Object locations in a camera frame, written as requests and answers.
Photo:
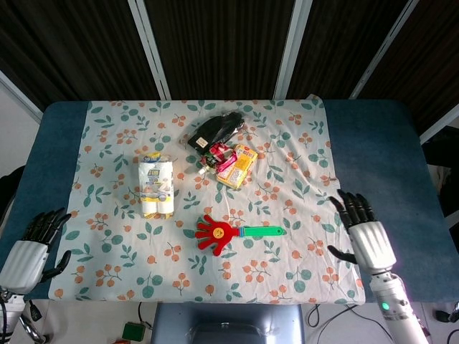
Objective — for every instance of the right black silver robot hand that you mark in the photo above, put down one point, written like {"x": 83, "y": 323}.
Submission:
{"x": 371, "y": 243}

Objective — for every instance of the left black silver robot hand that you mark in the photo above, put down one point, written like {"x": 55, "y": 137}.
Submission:
{"x": 23, "y": 265}

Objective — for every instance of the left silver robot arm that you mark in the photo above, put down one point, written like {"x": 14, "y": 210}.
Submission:
{"x": 7, "y": 315}

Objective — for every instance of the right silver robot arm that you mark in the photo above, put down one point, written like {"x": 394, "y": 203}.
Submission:
{"x": 394, "y": 308}

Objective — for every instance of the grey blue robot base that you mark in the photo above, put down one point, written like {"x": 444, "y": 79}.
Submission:
{"x": 229, "y": 317}

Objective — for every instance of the floral leaf print tablecloth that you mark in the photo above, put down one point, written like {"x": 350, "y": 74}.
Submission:
{"x": 107, "y": 179}

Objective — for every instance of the green box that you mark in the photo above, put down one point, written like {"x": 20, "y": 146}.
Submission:
{"x": 133, "y": 331}

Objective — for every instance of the yellow snack box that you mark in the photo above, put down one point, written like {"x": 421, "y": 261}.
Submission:
{"x": 240, "y": 168}

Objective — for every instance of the white yellow trash bag pack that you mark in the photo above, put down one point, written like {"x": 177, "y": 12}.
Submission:
{"x": 156, "y": 186}

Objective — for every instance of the pink snack wrapper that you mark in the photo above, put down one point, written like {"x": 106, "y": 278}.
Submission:
{"x": 227, "y": 163}

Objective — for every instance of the red green drink pouch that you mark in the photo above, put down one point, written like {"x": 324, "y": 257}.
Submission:
{"x": 213, "y": 157}

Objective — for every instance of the black gloves in plastic bag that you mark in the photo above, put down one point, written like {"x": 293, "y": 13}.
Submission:
{"x": 215, "y": 130}

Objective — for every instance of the white partition frame post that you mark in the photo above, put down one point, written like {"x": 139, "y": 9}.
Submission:
{"x": 150, "y": 50}
{"x": 439, "y": 129}
{"x": 287, "y": 50}
{"x": 21, "y": 100}
{"x": 385, "y": 48}

